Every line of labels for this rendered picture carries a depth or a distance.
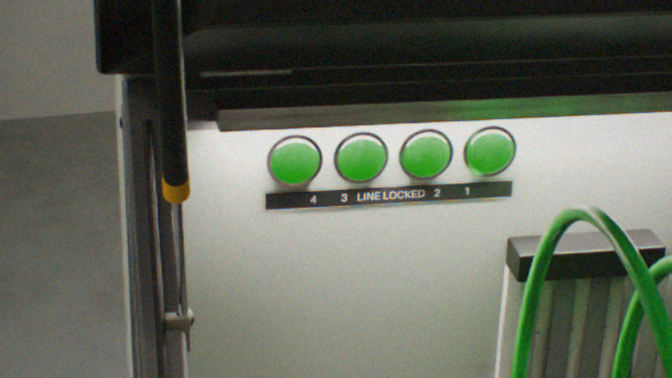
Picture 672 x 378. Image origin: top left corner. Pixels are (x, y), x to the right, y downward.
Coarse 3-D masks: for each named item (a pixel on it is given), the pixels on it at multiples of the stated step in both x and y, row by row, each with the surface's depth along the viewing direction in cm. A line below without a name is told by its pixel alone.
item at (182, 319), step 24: (168, 0) 76; (168, 24) 77; (168, 48) 79; (168, 72) 81; (168, 96) 82; (168, 120) 84; (168, 144) 86; (168, 168) 88; (168, 192) 90; (168, 312) 103; (192, 312) 103
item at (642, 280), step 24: (576, 216) 101; (600, 216) 97; (552, 240) 108; (624, 240) 93; (624, 264) 92; (528, 288) 114; (648, 288) 89; (528, 312) 115; (648, 312) 89; (528, 336) 117
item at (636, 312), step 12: (660, 264) 105; (660, 276) 106; (636, 300) 111; (636, 312) 111; (624, 324) 113; (636, 324) 112; (624, 336) 114; (624, 348) 114; (624, 360) 115; (612, 372) 117; (624, 372) 116
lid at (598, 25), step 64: (128, 0) 100; (192, 0) 91; (256, 0) 94; (320, 0) 95; (384, 0) 96; (448, 0) 97; (512, 0) 98; (576, 0) 99; (640, 0) 100; (128, 64) 107; (192, 64) 109; (256, 64) 111; (320, 64) 113; (384, 64) 115
